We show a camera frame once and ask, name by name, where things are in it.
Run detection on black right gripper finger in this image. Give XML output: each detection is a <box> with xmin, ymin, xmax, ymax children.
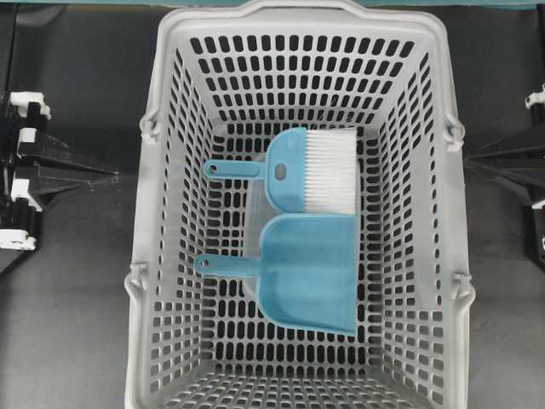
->
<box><xmin>468</xmin><ymin>127</ymin><xmax>536</xmax><ymax>207</ymax></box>

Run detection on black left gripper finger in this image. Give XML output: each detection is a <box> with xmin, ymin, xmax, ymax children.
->
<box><xmin>32</xmin><ymin>132</ymin><xmax>119</xmax><ymax>203</ymax></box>

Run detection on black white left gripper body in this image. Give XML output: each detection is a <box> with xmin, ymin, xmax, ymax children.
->
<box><xmin>1</xmin><ymin>91</ymin><xmax>51</xmax><ymax>249</ymax></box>

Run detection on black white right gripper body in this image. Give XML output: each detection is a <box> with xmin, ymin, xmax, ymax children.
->
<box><xmin>525</xmin><ymin>85</ymin><xmax>544</xmax><ymax>260</ymax></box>

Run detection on grey plastic shopping basket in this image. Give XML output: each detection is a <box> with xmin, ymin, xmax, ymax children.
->
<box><xmin>124</xmin><ymin>1</ymin><xmax>475</xmax><ymax>408</ymax></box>

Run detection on blue plastic dustpan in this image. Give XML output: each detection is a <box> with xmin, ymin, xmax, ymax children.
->
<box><xmin>194</xmin><ymin>213</ymin><xmax>358</xmax><ymax>336</ymax></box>

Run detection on blue hand brush white bristles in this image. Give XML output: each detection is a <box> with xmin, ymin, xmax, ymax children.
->
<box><xmin>204</xmin><ymin>127</ymin><xmax>359</xmax><ymax>215</ymax></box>

